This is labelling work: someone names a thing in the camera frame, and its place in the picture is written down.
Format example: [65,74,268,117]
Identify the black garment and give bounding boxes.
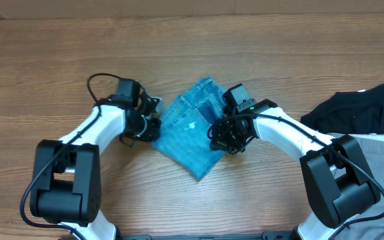
[301,84,384,134]

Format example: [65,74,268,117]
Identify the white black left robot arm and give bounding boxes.
[20,93,163,239]

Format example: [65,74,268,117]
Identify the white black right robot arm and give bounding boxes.
[207,107,384,239]

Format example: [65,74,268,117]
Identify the light blue denim jeans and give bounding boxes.
[151,77,225,181]

